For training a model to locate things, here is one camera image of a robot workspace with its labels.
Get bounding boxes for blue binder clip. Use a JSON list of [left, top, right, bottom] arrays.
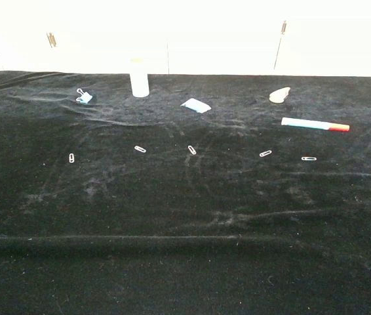
[[75, 87, 94, 105]]

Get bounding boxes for white cardboard tube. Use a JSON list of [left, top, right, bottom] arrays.
[[129, 58, 149, 98]]

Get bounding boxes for white blue wrapped eraser packet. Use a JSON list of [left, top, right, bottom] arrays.
[[180, 97, 212, 114]]

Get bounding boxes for white marker with red cap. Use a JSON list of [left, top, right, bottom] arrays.
[[281, 117, 351, 133]]

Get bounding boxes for woven folding screen panel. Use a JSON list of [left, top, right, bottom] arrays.
[[46, 0, 170, 75], [167, 0, 286, 76], [0, 0, 54, 77]]

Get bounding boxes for black velvet table cloth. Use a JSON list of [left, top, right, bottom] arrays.
[[0, 70, 371, 315]]

